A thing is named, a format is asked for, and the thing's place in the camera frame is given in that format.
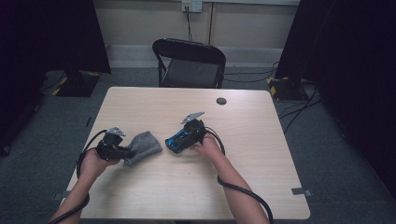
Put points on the black curtain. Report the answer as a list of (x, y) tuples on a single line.
[(46, 31), (358, 62)]

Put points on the white wall socket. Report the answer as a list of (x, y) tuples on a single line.
[(196, 5)]

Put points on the blue toy car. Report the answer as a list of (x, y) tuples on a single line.
[(176, 143)]

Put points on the black table grommet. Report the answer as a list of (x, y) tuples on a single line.
[(221, 101)]

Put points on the black folding chair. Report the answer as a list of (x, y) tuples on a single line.
[(190, 73)]

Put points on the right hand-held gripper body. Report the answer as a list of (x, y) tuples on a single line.
[(196, 129)]

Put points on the black yellow-striped stand base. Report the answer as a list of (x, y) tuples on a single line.
[(77, 87), (286, 90)]

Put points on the person's left hand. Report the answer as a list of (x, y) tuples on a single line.
[(93, 166)]

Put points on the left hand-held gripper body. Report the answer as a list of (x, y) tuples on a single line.
[(109, 151)]

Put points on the person's right hand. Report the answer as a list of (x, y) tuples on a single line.
[(210, 149)]

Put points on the grey terry cloth pouch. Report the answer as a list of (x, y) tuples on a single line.
[(144, 146)]

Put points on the grey tape mark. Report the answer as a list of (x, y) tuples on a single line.
[(59, 196), (299, 191)]

